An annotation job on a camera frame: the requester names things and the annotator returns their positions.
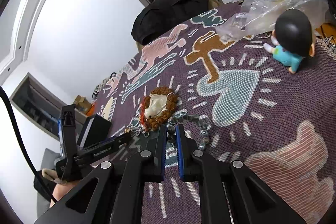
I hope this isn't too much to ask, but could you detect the black jewelry box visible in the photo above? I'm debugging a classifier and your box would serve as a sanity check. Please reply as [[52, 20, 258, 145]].
[[77, 114, 112, 148]]

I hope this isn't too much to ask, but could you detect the grey bead chain bracelet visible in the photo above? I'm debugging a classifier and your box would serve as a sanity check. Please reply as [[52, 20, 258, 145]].
[[126, 111, 211, 151]]

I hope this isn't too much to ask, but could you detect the brown rudraksha bead bracelet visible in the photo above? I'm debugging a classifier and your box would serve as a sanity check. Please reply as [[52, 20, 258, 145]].
[[139, 86, 180, 132]]

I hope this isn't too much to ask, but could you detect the white translucent pouch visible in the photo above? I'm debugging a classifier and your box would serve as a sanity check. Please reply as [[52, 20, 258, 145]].
[[144, 94, 167, 118]]

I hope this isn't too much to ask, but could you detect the person's left hand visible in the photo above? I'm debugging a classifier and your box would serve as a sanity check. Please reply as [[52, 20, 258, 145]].
[[42, 168, 80, 201]]

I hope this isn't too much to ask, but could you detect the orange box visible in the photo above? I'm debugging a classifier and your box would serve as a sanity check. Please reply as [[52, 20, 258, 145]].
[[86, 104, 95, 116]]

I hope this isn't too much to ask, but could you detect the cardboard box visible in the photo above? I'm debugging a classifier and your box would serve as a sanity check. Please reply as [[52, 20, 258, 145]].
[[73, 95, 92, 114]]

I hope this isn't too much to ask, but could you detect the black shoe rack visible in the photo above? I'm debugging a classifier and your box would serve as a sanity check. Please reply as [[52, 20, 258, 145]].
[[92, 72, 116, 101]]

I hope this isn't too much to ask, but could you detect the purple patterned woven blanket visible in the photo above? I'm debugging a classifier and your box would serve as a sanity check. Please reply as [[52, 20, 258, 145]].
[[95, 3, 335, 223]]

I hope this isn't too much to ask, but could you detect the black haired doll figure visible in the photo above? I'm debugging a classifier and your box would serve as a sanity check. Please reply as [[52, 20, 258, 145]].
[[263, 9, 315, 74]]

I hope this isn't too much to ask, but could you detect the black jacket on chair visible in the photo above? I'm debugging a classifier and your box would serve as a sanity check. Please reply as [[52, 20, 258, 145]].
[[131, 0, 209, 46]]

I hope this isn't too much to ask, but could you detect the clear plastic bag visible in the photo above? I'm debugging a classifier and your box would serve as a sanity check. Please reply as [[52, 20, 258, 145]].
[[215, 0, 329, 42]]

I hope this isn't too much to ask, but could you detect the black cable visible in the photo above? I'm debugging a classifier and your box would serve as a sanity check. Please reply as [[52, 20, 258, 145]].
[[0, 86, 57, 204]]

